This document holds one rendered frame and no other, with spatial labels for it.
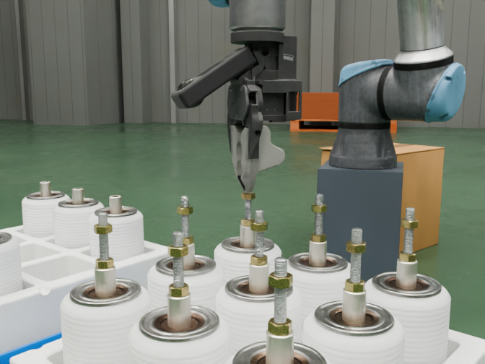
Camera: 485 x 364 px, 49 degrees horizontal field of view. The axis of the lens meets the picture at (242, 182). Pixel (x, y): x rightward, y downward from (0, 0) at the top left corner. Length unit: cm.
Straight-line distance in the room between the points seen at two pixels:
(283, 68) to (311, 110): 550
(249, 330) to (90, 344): 16
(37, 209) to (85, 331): 59
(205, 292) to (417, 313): 24
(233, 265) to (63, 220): 43
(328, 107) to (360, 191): 506
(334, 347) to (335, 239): 71
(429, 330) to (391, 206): 59
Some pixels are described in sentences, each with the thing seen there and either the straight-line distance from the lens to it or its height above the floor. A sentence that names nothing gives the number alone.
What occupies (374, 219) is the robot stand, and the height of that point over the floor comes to 19.
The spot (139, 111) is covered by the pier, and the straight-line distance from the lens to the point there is 797.
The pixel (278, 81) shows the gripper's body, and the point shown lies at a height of 48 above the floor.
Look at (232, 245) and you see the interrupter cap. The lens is 75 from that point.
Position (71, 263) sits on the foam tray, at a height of 16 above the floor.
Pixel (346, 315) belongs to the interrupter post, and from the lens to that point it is 53.
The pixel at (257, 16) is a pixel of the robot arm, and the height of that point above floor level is 56.
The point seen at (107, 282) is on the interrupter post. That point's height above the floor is 27.
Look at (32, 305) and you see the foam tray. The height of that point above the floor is 16.
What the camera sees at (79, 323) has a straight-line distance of 58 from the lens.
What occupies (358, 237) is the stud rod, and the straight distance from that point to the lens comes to 51.
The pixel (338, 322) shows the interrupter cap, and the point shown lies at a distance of 52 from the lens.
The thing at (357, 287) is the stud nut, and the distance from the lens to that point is 52.
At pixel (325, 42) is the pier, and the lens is 715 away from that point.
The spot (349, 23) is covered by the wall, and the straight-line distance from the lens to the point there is 744.
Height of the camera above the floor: 47
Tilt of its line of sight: 10 degrees down
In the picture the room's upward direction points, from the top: straight up
